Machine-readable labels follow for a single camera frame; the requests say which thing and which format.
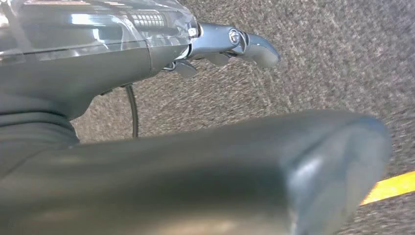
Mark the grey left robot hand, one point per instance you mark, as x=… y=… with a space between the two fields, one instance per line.
x=81 y=65

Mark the yellow floor tape square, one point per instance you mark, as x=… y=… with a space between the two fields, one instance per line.
x=389 y=188

